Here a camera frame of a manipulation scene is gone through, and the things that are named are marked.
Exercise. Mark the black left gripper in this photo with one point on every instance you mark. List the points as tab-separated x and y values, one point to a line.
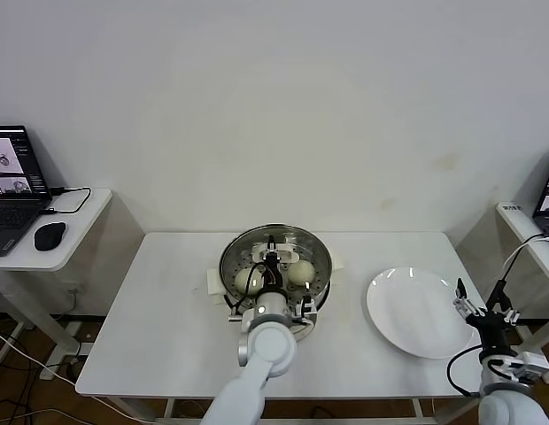
272	274

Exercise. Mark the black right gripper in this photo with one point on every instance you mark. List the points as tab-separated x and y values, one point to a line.
493	338

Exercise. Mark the white steamed baozi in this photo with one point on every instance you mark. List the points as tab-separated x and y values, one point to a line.
301	271
245	281

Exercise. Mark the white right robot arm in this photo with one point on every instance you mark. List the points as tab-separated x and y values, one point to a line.
509	407

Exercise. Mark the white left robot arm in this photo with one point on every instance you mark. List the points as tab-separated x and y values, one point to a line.
261	363

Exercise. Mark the stainless steel steamer pot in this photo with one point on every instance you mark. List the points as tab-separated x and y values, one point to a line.
319	265

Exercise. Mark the white round plate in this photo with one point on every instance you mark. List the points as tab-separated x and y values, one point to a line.
412	310

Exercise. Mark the cream electric cooker base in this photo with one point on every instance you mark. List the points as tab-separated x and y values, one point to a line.
310	329

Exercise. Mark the white side table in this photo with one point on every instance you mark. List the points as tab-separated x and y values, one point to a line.
513	221
95	208

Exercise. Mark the open black laptop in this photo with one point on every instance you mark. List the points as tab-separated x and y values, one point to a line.
13	212
548	195

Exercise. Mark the black computer mouse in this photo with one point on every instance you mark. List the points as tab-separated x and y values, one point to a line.
48	236

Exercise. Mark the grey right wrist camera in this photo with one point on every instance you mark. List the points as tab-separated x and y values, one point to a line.
535	365

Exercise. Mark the white table leg frame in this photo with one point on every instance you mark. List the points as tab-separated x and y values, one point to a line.
169	407

